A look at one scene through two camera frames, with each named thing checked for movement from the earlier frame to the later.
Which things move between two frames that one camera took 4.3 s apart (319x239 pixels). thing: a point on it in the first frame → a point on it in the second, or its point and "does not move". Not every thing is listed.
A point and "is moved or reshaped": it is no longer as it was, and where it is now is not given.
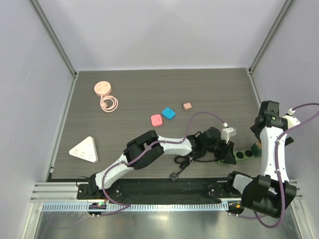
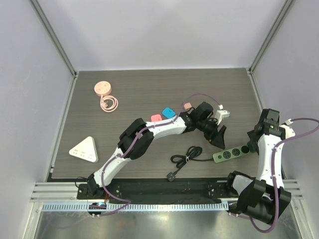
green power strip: (243, 154) is moved or reshaped
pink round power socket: (102, 88) does not move
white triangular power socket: (86, 150) does not move
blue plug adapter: (168, 112) does not move
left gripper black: (226, 155) → (215, 138)
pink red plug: (156, 120) does not move
